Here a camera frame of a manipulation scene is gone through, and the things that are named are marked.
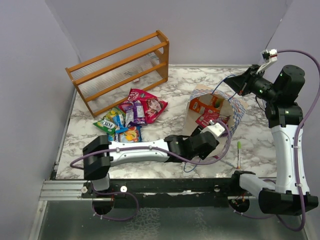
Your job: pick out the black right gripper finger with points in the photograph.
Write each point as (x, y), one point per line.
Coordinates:
(239, 83)
(253, 69)

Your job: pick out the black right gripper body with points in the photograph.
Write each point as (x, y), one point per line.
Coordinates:
(261, 86)

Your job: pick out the blue checkered paper bag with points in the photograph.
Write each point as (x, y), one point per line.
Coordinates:
(232, 107)

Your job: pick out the red pink snack bag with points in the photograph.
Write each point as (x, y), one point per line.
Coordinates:
(152, 105)

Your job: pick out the purple snack bag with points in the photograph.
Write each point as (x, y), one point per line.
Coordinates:
(134, 113)

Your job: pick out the blue gummy snack bag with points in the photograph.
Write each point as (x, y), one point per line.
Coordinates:
(132, 135)

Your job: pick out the small blue snack packet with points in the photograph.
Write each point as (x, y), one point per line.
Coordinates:
(120, 122)

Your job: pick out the green snack bag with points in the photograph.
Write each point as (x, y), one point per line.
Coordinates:
(107, 124)

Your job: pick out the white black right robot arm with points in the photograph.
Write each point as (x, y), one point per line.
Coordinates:
(290, 195)

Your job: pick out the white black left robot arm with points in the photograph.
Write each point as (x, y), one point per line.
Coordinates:
(102, 154)

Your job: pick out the pink berry candy packet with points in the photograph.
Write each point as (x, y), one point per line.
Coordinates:
(224, 119)

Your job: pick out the orange snack box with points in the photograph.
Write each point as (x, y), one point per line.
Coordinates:
(206, 103)

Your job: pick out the red candy packet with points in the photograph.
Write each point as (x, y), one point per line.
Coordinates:
(206, 117)

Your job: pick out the green marker pen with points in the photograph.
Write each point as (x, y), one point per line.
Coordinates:
(239, 147)

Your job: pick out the purple marker pen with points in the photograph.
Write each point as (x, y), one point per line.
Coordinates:
(229, 163)

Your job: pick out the orange wooden rack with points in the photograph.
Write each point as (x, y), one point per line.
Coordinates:
(104, 81)

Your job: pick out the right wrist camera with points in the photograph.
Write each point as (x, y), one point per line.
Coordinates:
(269, 58)

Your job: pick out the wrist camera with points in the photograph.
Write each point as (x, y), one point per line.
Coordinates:
(216, 128)
(269, 58)

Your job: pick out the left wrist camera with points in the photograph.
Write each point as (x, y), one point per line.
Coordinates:
(216, 128)

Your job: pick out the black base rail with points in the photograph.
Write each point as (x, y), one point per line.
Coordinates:
(166, 192)

